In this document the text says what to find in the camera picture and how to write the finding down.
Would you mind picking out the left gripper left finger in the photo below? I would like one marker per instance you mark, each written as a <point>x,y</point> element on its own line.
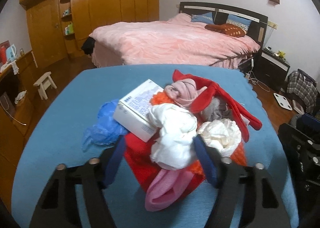
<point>58,206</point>

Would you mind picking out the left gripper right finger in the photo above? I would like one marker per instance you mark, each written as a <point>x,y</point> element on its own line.
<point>262,203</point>

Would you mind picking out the cream paper ball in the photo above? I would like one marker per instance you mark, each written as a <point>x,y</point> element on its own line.
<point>223,135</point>

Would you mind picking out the blue plastic bag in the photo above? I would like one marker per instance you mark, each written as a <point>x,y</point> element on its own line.
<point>106,130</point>

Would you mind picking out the white cloth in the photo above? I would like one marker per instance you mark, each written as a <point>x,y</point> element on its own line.
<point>174,149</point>

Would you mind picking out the white cardboard box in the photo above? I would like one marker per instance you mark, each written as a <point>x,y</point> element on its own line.
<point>132,110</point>

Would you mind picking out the red fleece garment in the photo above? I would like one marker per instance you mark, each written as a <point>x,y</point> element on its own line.
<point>137,151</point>

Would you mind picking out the wooden desk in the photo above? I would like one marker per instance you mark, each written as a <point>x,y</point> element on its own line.
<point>17,93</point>

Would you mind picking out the white bathroom scale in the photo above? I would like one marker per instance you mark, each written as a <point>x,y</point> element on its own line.
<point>282,101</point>

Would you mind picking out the plaid shirt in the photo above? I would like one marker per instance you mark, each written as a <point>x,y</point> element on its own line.
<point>304,87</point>

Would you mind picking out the small white stool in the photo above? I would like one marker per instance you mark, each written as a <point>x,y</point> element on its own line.
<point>43,83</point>

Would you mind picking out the black nightstand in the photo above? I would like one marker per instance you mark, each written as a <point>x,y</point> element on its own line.
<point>271,70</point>

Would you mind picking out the light pink rolled sock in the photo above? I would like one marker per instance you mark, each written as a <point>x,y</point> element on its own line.
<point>183,92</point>

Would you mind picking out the blue electric kettle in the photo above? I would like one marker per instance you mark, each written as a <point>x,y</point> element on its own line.
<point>11,53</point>

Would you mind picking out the black cloth on bed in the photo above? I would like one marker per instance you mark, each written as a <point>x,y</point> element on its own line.
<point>88,46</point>

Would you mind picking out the red picture box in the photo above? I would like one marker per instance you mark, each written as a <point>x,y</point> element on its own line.
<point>3,48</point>

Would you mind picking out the black headboard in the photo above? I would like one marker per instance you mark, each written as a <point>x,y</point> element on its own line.
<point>220,13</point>

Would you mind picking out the brown patterned pillow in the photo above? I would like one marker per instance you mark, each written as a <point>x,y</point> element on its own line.
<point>227,29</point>

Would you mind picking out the bed with pink cover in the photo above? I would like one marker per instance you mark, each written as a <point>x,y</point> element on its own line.
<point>176,41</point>

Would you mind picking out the blue pillow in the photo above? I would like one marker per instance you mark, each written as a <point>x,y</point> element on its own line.
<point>208,18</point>

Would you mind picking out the wooden wardrobe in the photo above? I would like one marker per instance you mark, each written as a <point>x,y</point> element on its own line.
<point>58,28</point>

